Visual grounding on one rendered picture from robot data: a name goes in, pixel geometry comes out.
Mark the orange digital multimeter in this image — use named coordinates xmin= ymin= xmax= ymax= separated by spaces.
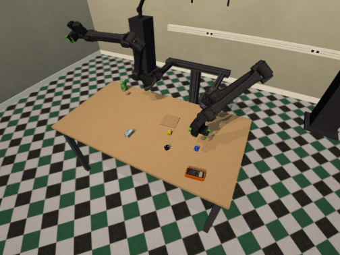
xmin=185 ymin=167 xmax=205 ymax=181

